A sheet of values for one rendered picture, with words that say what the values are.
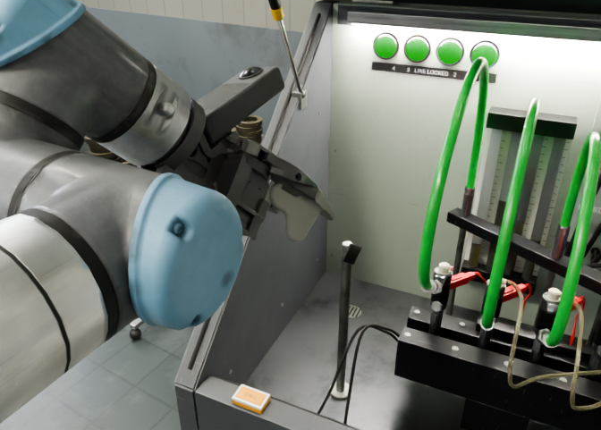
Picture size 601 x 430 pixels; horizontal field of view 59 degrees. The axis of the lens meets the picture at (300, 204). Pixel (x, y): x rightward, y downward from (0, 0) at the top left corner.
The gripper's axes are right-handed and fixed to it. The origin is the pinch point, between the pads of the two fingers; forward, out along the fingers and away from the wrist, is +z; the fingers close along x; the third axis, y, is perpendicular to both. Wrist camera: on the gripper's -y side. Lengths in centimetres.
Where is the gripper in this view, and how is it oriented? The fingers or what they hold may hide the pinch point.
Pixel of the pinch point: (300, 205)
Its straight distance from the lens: 59.9
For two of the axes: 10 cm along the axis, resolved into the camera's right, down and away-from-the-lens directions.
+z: 5.4, 4.1, 7.3
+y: -3.1, 9.1, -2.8
